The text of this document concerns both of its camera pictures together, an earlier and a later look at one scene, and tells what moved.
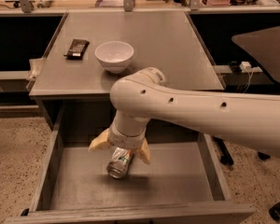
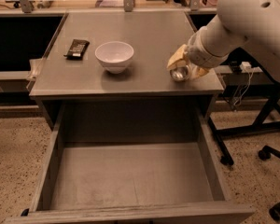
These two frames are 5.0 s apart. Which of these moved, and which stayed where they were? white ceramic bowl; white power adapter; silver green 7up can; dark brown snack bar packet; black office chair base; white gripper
Moved: white gripper; silver green 7up can
Stayed: dark brown snack bar packet; white power adapter; white ceramic bowl; black office chair base
